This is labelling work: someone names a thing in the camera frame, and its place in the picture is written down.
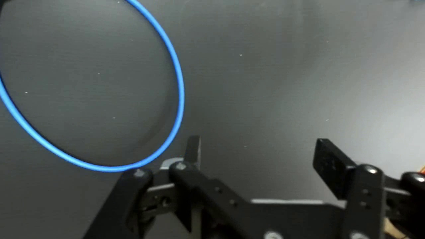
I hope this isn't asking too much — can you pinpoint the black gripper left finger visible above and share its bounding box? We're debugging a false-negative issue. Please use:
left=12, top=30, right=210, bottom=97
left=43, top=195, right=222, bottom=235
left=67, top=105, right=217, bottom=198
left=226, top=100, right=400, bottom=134
left=84, top=135, right=284, bottom=239

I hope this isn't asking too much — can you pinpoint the blue ethernet cable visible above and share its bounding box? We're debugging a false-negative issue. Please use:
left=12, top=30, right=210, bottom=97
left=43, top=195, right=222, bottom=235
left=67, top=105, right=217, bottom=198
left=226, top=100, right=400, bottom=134
left=0, top=0, right=186, bottom=174

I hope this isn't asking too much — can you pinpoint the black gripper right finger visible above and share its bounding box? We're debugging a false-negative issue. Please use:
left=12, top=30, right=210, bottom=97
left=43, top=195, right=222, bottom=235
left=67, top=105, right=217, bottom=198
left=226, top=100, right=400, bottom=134
left=314, top=138, right=425, bottom=239

